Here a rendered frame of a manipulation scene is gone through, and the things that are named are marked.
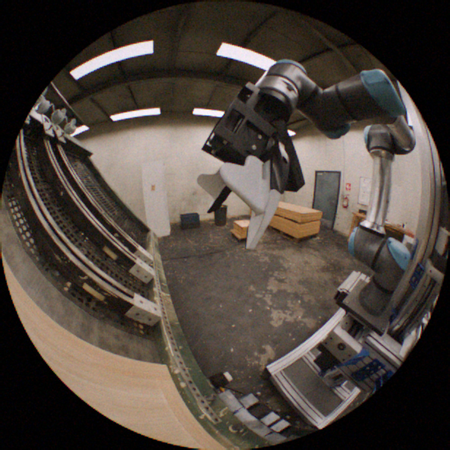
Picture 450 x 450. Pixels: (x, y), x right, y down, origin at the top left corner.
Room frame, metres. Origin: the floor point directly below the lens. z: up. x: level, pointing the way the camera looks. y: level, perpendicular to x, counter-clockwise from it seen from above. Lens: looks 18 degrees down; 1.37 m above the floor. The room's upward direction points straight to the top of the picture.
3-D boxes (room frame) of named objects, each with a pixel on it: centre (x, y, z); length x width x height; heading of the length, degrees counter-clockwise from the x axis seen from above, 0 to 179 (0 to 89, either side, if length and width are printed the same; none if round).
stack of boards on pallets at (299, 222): (4.03, -1.87, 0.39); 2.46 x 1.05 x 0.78; 20
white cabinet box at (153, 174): (3.46, 1.97, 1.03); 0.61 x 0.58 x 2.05; 20
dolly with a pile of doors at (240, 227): (3.19, -0.47, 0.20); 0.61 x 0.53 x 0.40; 20
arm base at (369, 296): (0.13, -0.54, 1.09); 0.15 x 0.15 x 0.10
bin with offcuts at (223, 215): (4.34, 0.16, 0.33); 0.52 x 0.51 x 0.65; 20
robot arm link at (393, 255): (0.13, -0.54, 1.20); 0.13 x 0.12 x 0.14; 7
